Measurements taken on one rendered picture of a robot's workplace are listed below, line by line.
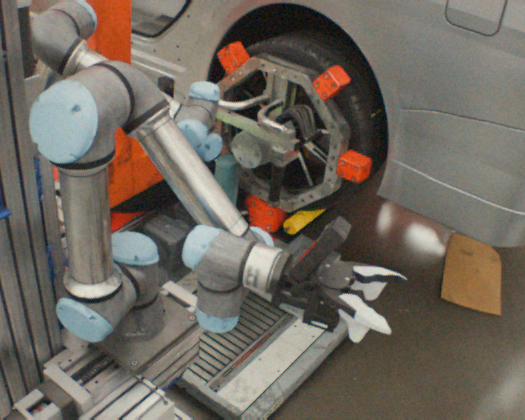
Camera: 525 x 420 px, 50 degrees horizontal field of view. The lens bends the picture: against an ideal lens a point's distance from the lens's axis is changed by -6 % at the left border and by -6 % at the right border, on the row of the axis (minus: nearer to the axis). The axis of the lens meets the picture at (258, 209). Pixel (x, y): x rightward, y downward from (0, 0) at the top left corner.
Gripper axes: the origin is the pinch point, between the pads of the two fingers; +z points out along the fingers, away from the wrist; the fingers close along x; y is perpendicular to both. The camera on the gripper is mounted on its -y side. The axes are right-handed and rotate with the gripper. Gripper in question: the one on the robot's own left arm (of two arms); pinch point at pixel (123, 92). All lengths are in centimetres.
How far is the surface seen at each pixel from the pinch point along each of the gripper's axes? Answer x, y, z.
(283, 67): 46, -28, -17
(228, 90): 59, -14, 6
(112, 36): 14.8, -13.3, 27.9
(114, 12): 11.4, -20.6, 28.4
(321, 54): 52, -38, -25
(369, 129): 63, -23, -48
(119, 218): 79, 56, 41
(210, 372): 67, 83, -35
